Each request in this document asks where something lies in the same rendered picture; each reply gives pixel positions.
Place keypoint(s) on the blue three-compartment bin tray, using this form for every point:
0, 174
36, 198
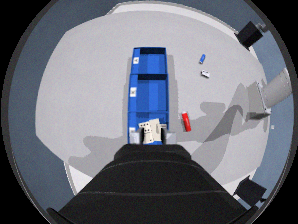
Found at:
150, 99

